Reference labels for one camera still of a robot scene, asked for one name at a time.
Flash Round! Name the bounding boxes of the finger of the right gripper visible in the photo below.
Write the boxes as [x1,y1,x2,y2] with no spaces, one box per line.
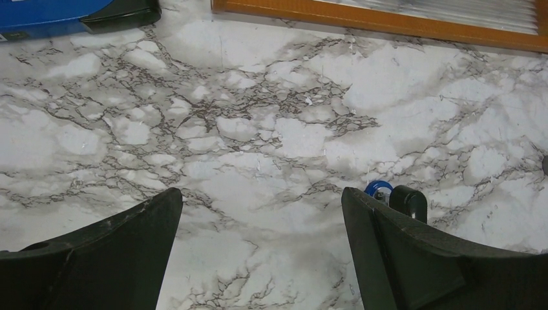
[388,185,428,223]

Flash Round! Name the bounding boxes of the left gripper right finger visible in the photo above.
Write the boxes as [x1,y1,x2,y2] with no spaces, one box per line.
[341,187,547,309]

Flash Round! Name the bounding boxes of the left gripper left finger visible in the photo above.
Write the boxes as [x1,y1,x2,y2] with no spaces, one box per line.
[1,188,183,309]

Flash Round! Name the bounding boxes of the small blue capped cylinder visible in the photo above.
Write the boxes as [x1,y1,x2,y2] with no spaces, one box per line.
[364,180,394,205]

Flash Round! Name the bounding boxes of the orange wooden shelf rack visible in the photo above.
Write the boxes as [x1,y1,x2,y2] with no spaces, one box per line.
[211,1,547,54]

